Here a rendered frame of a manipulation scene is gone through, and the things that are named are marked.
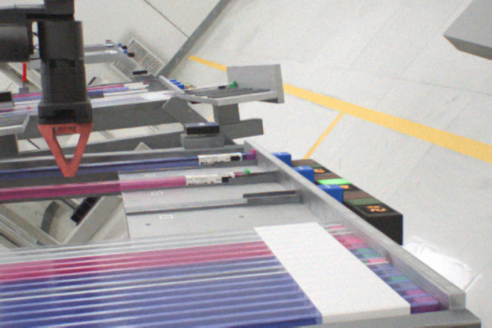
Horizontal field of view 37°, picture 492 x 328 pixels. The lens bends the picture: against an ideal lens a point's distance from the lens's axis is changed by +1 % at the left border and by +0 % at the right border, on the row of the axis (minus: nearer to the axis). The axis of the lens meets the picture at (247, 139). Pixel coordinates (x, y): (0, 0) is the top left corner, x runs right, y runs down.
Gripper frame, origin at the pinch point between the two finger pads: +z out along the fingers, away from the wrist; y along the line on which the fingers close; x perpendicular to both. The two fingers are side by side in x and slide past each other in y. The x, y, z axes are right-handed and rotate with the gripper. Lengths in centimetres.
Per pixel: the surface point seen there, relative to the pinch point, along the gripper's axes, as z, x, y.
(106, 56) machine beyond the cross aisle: 1, 16, -440
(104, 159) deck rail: 0.3, 4.7, -7.7
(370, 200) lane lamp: 1.9, 33.9, 22.3
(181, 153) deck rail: 0.1, 15.9, -7.7
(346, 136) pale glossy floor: 26, 100, -172
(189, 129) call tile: -3.2, 17.4, -8.1
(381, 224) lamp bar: 2.9, 32.7, 28.4
